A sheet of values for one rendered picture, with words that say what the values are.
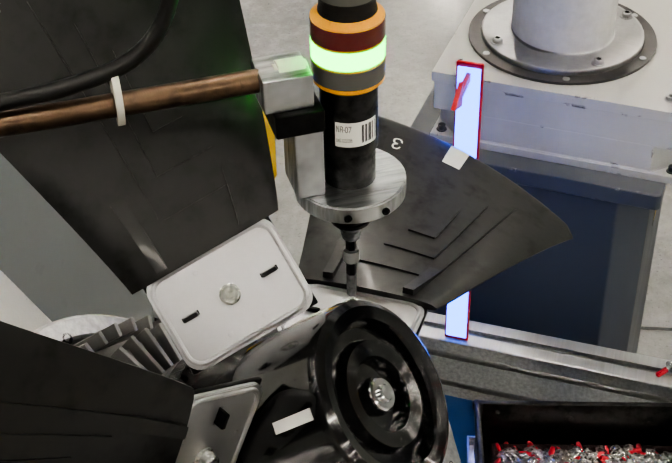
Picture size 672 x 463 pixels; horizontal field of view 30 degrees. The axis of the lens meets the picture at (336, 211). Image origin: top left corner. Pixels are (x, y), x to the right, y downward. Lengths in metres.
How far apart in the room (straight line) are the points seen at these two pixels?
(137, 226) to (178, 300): 0.05
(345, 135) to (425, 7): 3.03
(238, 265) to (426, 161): 0.29
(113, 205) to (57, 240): 1.21
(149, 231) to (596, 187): 0.76
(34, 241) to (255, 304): 1.16
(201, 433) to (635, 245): 0.90
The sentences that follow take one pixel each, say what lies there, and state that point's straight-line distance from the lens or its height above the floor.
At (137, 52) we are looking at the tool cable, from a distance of 0.70.
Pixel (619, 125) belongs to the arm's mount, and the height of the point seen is 0.99.
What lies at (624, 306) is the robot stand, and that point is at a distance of 1.58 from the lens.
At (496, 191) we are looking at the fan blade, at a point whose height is 1.15.
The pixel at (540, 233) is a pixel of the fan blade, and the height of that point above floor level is 1.14.
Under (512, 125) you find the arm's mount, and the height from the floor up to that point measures 0.97.
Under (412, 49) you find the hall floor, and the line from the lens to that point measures 3.54.
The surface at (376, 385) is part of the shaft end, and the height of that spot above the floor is 1.23.
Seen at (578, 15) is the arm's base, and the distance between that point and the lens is 1.44.
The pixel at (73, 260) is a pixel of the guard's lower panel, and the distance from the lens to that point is 2.04.
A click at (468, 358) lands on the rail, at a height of 0.83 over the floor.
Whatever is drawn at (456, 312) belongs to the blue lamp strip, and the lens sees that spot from 1.30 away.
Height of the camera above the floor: 1.76
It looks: 37 degrees down
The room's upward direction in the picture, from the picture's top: 1 degrees counter-clockwise
